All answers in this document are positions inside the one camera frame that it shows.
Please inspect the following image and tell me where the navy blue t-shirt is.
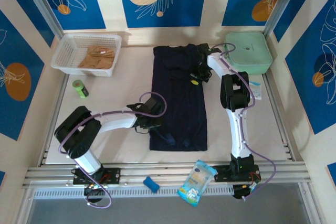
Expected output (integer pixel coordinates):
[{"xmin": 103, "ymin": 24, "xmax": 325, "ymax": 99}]
[{"xmin": 149, "ymin": 43, "xmax": 208, "ymax": 152}]

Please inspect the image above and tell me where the mint green zip case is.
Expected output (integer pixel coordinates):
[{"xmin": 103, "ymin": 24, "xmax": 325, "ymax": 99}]
[{"xmin": 223, "ymin": 31, "xmax": 273, "ymax": 75}]

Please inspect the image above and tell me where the small blue sponge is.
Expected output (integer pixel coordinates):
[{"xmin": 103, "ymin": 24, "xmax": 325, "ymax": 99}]
[{"xmin": 142, "ymin": 176, "xmax": 160, "ymax": 193}]

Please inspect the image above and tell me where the green cylindrical bottle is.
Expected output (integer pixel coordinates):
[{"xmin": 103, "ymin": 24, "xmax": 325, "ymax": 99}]
[{"xmin": 72, "ymin": 79, "xmax": 89, "ymax": 101}]

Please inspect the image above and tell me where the tan folded t-shirt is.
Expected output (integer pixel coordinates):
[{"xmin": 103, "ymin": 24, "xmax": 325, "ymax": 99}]
[{"xmin": 78, "ymin": 45, "xmax": 118, "ymax": 69}]

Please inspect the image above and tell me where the wet wipes packet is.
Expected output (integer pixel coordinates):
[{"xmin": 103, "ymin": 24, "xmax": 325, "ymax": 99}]
[{"xmin": 177, "ymin": 159, "xmax": 218, "ymax": 207}]

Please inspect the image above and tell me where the white plastic mesh basket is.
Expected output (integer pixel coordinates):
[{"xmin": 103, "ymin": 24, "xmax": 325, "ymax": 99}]
[{"xmin": 50, "ymin": 34, "xmax": 123, "ymax": 77}]

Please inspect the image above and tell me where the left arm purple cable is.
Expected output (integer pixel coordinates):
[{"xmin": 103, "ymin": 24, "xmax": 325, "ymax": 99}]
[{"xmin": 57, "ymin": 91, "xmax": 168, "ymax": 208}]

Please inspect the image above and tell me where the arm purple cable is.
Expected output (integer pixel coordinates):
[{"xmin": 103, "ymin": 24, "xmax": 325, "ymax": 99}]
[
  {"xmin": 57, "ymin": 91, "xmax": 168, "ymax": 208},
  {"xmin": 209, "ymin": 42, "xmax": 277, "ymax": 201}
]

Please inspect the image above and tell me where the aluminium rail frame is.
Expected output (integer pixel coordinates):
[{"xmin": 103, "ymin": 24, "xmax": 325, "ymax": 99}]
[{"xmin": 22, "ymin": 161, "xmax": 308, "ymax": 189}]

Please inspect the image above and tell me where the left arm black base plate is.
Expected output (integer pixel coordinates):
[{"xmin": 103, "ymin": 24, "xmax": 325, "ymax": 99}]
[{"xmin": 72, "ymin": 167, "xmax": 121, "ymax": 186}]

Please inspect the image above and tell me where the white slotted cable duct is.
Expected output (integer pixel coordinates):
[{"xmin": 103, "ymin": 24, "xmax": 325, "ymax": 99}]
[{"xmin": 34, "ymin": 186, "xmax": 234, "ymax": 200}]

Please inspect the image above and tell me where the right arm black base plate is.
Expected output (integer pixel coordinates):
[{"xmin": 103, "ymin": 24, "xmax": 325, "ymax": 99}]
[{"xmin": 214, "ymin": 165, "xmax": 262, "ymax": 184}]

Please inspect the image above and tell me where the aluminium corner post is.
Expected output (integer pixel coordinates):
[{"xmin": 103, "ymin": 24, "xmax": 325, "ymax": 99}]
[
  {"xmin": 264, "ymin": 0, "xmax": 305, "ymax": 38},
  {"xmin": 19, "ymin": 0, "xmax": 65, "ymax": 41}
]

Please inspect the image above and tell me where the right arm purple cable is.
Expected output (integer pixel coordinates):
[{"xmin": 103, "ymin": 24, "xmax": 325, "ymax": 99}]
[{"xmin": 209, "ymin": 42, "xmax": 277, "ymax": 201}]

